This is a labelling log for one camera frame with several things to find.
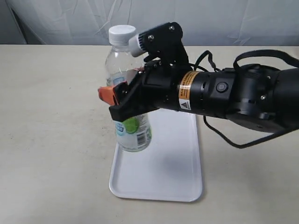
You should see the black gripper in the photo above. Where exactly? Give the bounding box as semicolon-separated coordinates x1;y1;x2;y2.
98;62;192;121

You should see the clear lime drink bottle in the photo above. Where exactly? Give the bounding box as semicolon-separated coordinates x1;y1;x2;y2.
105;24;153;153

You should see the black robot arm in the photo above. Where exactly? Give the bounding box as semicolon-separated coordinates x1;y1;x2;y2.
98;62;299;133

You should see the white plastic tray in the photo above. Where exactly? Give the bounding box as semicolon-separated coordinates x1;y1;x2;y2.
109;109;203;202

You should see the white backdrop cloth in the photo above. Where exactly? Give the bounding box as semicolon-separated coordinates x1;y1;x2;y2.
0;0;299;46

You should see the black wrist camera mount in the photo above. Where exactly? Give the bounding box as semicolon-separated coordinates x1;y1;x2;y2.
129;22;189;66

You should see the black cable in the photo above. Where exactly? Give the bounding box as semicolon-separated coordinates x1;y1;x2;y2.
189;49;299;149

